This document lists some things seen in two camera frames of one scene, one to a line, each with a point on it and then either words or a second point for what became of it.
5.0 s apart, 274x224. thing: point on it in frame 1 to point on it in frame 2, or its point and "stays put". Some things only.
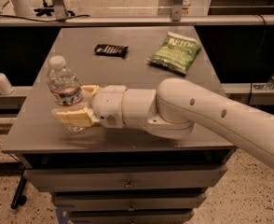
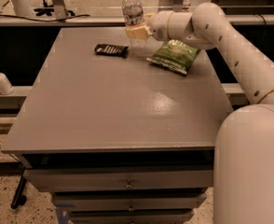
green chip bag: x=176 y=52 stays put
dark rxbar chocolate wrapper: x=111 y=49 stays put
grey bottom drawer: x=132 y=217 stays put
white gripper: x=108 y=105 to x=158 y=25
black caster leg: x=19 y=198 stays put
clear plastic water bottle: x=65 y=89 to x=134 y=18
